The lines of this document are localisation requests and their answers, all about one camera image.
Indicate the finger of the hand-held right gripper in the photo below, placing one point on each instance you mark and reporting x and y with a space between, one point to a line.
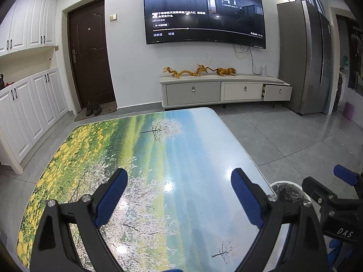
320 192
346 174

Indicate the white lower cabinets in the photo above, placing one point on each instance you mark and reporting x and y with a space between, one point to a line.
28 113

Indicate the grey refrigerator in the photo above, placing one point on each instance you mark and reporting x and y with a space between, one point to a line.
309 59

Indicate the wall light switch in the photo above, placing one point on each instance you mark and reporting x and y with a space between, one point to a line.
112 17

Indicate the brown doormat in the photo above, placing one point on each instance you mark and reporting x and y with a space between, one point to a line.
107 110

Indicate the curved wall television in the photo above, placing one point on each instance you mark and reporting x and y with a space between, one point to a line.
204 11

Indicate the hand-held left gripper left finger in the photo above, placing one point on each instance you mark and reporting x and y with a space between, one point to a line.
112 198

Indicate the landscape printed table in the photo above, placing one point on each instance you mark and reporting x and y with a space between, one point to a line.
170 161

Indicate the golden dragon figurine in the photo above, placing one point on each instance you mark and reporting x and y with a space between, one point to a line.
184 72

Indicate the brown entrance door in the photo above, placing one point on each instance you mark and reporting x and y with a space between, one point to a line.
90 53

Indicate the brown shoe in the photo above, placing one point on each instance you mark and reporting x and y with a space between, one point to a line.
97 107
90 108

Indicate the white upper cabinets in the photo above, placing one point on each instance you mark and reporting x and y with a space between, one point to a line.
28 22

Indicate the white cabinets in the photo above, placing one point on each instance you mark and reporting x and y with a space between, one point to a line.
28 22
28 113

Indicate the open cabinet drawer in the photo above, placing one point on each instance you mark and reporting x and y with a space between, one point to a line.
279 92

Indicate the golden tiger figurine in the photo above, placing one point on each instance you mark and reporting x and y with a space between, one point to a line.
225 71

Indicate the black bin liner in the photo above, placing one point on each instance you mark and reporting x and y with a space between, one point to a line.
290 194

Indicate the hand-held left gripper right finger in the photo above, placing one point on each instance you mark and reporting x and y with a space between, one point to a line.
245 198

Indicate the white tv cabinet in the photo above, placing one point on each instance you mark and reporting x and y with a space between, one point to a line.
198 92

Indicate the purple stool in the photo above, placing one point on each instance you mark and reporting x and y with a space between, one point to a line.
349 112

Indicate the white wall device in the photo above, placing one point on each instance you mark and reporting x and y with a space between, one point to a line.
263 70

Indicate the person's right hand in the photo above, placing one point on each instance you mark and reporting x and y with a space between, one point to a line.
339 253

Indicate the white round trash bin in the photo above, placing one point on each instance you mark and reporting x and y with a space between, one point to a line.
275 187

